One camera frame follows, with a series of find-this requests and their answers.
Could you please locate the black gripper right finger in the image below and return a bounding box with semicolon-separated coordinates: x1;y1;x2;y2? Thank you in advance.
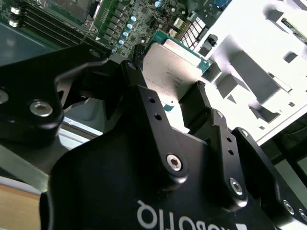
179;81;307;230

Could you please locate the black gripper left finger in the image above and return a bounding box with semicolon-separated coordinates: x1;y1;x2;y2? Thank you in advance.
0;44;189;187

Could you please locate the silver CPU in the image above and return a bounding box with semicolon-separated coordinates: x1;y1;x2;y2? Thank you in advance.
141;30;214;113

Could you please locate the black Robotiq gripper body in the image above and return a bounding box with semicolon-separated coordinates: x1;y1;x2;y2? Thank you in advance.
39;133;276;230

